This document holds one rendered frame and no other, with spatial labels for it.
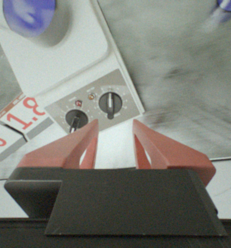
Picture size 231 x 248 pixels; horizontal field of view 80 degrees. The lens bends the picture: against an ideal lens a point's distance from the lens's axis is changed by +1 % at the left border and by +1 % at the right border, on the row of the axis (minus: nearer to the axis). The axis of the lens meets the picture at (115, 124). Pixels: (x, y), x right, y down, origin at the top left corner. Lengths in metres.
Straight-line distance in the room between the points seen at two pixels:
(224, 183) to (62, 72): 0.28
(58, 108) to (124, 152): 0.13
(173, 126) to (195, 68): 0.09
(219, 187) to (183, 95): 0.16
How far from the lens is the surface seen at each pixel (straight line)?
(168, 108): 0.24
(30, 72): 0.20
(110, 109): 0.18
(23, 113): 0.30
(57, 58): 0.18
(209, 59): 0.26
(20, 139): 0.35
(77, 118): 0.19
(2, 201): 0.46
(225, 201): 0.31
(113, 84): 0.18
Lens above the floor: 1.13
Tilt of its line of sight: 75 degrees down
